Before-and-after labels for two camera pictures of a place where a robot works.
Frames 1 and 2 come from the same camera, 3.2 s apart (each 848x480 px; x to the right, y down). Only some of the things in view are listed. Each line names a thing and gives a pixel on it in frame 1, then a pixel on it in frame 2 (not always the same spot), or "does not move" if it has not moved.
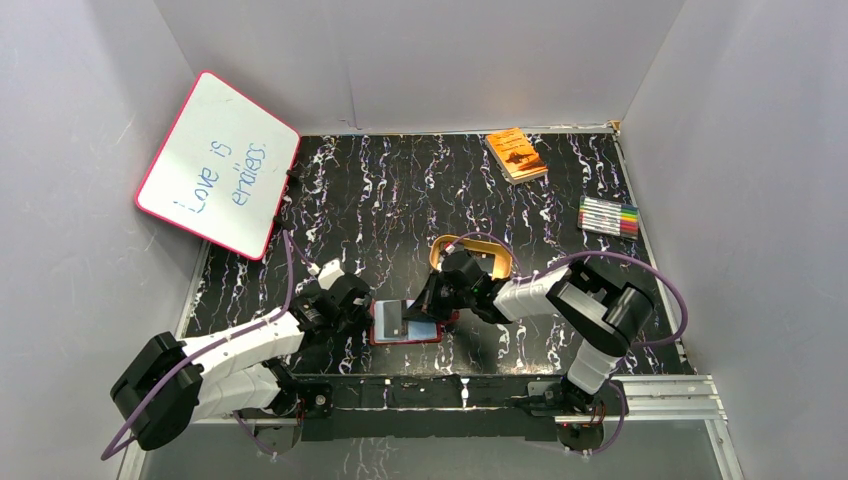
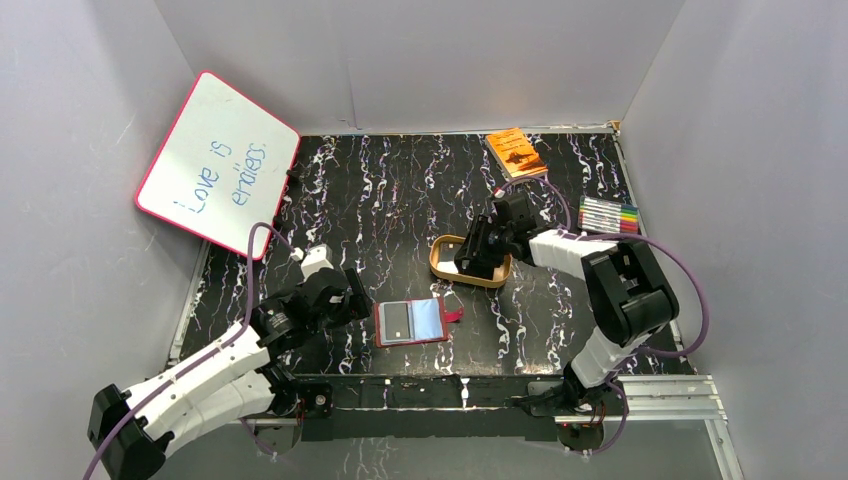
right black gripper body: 440,298 → 492,243
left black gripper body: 361,309 does not move
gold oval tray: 495,257 does not move
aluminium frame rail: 687,397 does not move
